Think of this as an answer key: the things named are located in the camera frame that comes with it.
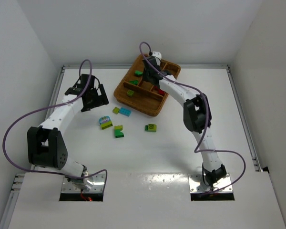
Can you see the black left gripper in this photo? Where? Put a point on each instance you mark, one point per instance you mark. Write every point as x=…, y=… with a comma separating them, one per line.
x=95, y=99

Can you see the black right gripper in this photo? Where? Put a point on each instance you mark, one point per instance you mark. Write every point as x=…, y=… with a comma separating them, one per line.
x=147, y=78

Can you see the red top lego stack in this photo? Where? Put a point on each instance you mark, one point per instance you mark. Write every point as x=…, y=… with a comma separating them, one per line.
x=160, y=92

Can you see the dark green split lego piece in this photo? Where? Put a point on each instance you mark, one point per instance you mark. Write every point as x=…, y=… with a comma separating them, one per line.
x=134, y=82

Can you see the cyan lime lego stack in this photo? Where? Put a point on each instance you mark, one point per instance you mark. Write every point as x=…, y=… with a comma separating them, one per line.
x=105, y=122

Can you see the lime green small lego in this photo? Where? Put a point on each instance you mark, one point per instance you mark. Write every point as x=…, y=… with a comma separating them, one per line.
x=116, y=110

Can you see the long cyan lego brick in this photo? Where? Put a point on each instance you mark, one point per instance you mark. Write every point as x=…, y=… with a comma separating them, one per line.
x=125, y=111

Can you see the green lime lego pair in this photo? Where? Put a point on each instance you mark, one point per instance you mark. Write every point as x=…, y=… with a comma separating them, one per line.
x=151, y=128

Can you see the lime piece of split lego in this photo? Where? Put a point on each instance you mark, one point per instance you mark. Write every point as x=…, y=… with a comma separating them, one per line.
x=130, y=93

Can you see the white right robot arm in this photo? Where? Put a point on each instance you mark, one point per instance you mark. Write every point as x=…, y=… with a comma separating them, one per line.
x=196, y=116

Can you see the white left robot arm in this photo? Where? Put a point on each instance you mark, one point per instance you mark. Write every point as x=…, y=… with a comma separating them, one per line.
x=46, y=147

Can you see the green lego in tray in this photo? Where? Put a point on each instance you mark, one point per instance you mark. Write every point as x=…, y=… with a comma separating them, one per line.
x=138, y=73

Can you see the brown wicker divided tray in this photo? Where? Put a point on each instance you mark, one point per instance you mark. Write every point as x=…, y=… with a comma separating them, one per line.
x=146, y=98

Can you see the green yellow notched lego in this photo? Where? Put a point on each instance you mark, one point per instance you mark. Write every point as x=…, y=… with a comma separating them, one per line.
x=118, y=131

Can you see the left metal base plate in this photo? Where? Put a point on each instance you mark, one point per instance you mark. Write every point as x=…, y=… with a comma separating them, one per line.
x=91, y=185

